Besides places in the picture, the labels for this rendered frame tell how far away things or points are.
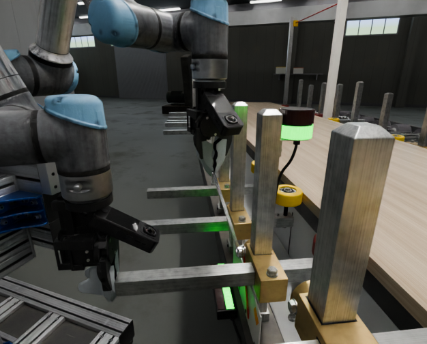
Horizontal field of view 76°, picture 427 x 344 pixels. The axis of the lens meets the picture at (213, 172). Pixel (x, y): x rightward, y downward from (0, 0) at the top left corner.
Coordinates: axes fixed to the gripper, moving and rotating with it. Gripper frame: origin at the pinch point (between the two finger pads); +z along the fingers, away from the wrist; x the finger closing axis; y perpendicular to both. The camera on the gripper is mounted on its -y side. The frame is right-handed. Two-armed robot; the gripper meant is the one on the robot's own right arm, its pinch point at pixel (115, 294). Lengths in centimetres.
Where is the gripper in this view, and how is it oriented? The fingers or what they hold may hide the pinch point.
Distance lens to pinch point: 58.4
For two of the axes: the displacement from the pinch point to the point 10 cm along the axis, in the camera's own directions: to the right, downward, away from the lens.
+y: -9.9, 0.2, -1.1
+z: -0.1, 9.4, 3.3
